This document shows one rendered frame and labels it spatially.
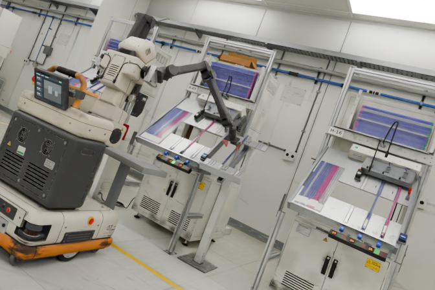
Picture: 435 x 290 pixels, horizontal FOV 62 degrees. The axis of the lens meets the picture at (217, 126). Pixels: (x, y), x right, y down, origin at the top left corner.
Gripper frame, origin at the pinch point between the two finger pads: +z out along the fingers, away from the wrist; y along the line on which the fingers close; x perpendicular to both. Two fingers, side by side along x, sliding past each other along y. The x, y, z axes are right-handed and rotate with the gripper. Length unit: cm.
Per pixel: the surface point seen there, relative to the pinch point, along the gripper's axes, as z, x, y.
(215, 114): 1.1, -33.9, 36.7
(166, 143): 12, 11, 57
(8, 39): 51, -105, 481
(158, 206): 71, 30, 57
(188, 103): 8, -45, 74
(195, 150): 10.3, 7.5, 29.4
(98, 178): 63, 40, 121
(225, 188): 23.8, 19.5, -6.5
